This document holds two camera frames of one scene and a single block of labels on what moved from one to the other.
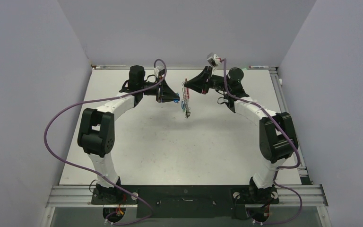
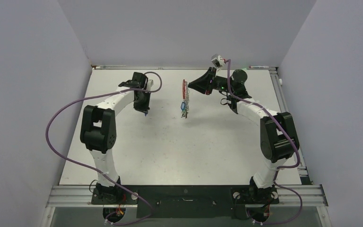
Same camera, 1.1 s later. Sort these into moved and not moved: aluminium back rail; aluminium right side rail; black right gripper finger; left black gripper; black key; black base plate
Moved: left black gripper; black key
Not moved: aluminium right side rail; aluminium back rail; black right gripper finger; black base plate
